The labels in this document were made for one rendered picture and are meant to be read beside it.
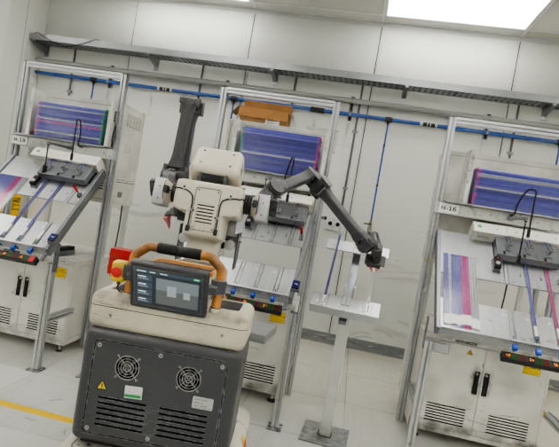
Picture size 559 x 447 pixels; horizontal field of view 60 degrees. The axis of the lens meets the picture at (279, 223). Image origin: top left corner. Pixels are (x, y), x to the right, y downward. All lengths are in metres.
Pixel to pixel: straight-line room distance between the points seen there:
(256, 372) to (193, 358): 1.40
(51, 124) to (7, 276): 1.06
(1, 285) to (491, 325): 3.02
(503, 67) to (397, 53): 0.93
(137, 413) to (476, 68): 4.00
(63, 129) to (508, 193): 2.88
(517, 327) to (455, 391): 0.55
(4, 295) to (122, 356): 2.04
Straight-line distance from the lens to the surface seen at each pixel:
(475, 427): 3.15
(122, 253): 3.00
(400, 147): 4.56
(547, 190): 3.18
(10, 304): 3.68
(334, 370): 2.71
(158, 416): 1.78
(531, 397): 3.17
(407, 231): 4.52
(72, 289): 3.42
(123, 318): 1.72
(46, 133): 3.69
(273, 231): 2.92
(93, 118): 3.53
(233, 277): 2.70
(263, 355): 3.02
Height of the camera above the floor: 1.19
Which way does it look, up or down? 2 degrees down
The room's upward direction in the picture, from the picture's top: 10 degrees clockwise
